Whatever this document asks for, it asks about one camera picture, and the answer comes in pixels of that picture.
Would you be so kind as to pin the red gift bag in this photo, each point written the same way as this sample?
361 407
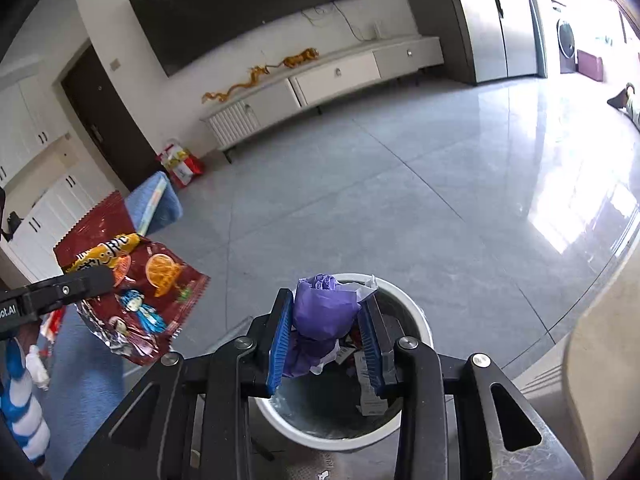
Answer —
182 165

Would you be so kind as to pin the white cabinet unit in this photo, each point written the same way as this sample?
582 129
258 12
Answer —
55 205

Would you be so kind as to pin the white television cabinet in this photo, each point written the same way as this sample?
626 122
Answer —
340 80

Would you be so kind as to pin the blue tablecloth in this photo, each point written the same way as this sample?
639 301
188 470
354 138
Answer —
85 400

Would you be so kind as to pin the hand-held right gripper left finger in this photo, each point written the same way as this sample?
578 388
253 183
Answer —
279 347

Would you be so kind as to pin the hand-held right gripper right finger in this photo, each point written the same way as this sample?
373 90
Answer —
371 352

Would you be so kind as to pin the wall switch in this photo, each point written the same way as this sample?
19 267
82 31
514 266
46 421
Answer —
115 64

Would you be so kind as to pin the washing machine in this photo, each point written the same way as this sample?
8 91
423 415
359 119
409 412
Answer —
566 40

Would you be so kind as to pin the silver double-door refrigerator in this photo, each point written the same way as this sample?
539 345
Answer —
495 20

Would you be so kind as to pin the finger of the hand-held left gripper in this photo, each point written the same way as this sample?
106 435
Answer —
65 290

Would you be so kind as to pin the blue white striped toy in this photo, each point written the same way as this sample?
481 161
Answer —
20 425

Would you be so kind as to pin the white round trash bin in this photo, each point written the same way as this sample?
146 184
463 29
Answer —
320 440

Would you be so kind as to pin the red printed snack bag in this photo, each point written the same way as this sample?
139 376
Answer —
160 270

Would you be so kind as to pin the long golden dragon ornament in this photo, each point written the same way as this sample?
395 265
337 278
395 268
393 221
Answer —
250 80

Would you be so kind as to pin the purple plastic wrapper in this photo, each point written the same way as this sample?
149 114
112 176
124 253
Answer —
320 310

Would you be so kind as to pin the black wall television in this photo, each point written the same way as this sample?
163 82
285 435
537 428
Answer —
240 10

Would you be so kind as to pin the grey white carton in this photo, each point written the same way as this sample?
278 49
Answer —
369 402

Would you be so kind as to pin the purple box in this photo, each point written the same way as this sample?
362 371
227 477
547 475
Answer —
590 65

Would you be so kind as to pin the short golden ornament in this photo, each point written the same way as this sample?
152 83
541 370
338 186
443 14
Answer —
302 57

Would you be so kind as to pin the light wooden table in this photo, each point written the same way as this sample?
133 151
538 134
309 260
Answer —
605 370

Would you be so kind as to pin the dark brown door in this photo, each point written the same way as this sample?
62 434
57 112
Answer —
110 120

